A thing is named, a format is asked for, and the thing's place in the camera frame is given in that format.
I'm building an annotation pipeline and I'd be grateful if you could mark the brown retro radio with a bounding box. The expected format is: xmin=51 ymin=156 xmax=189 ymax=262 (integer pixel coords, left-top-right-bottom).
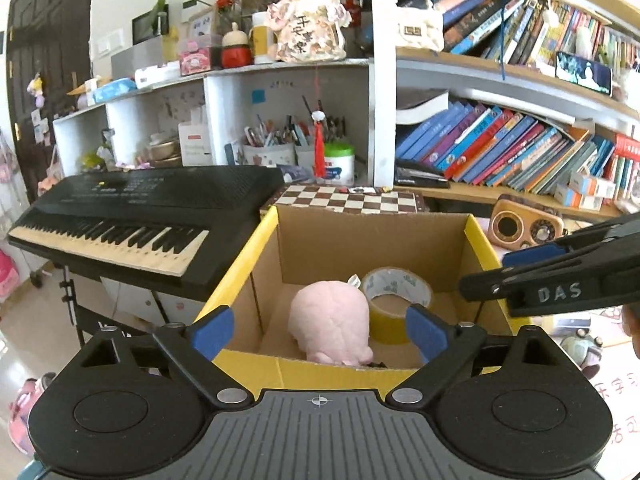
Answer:
xmin=487 ymin=194 xmax=565 ymax=250

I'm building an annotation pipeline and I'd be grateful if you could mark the orange white medicine box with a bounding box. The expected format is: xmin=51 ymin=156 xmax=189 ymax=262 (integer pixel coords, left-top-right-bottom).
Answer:
xmin=570 ymin=172 xmax=616 ymax=200

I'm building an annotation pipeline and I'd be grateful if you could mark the pink cartoon table mat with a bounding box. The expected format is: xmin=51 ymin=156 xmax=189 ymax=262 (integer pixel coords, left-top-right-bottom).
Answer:
xmin=474 ymin=216 xmax=640 ymax=480

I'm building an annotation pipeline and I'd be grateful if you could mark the black electronic keyboard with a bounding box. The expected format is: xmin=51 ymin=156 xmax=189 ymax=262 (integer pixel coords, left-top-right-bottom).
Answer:
xmin=8 ymin=166 xmax=283 ymax=301

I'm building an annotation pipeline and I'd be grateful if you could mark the pink plush toy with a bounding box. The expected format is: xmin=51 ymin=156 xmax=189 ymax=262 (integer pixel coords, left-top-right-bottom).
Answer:
xmin=288 ymin=281 xmax=373 ymax=367

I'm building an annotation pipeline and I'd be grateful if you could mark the yellow cardboard box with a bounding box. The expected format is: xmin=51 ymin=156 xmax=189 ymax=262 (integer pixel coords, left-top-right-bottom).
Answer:
xmin=203 ymin=206 xmax=524 ymax=394

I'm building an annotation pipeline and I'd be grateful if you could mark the smartphone on shelf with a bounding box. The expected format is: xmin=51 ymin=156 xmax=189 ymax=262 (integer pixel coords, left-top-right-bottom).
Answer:
xmin=554 ymin=51 xmax=612 ymax=96

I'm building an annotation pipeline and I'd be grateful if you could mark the chessboard box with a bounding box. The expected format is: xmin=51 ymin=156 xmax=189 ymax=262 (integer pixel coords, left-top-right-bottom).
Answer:
xmin=260 ymin=184 xmax=428 ymax=216

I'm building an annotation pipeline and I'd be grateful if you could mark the green lid white jar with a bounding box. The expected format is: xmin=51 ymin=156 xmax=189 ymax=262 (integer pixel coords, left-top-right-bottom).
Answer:
xmin=323 ymin=142 xmax=355 ymax=186

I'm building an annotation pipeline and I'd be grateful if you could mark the white pen holder cup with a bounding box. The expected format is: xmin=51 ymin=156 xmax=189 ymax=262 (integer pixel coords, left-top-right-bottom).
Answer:
xmin=243 ymin=144 xmax=296 ymax=167

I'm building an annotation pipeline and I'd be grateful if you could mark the wooden bookshelf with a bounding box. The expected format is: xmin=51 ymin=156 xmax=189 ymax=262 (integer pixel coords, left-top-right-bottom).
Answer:
xmin=368 ymin=0 xmax=639 ymax=221

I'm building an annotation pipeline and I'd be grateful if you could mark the red tassel pendant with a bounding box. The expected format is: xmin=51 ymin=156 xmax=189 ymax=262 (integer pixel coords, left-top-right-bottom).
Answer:
xmin=311 ymin=110 xmax=326 ymax=179

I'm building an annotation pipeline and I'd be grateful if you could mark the white cubby shelf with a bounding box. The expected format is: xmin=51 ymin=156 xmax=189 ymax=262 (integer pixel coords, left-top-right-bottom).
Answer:
xmin=52 ymin=58 xmax=374 ymax=184

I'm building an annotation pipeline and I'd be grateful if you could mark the white quilted handbag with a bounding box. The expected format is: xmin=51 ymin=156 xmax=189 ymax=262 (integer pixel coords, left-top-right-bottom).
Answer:
xmin=395 ymin=0 xmax=445 ymax=52

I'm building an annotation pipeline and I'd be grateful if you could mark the red round doll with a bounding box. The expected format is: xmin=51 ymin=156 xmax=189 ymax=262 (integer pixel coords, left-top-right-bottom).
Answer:
xmin=221 ymin=22 xmax=253 ymax=68

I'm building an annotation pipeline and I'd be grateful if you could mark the lucky cat ornament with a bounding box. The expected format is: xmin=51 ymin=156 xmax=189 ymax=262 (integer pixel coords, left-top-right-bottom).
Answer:
xmin=267 ymin=0 xmax=352 ymax=63

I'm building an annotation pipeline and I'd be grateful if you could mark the dark wooden door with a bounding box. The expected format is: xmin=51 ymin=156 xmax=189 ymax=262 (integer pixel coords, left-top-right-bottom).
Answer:
xmin=6 ymin=0 xmax=91 ymax=202

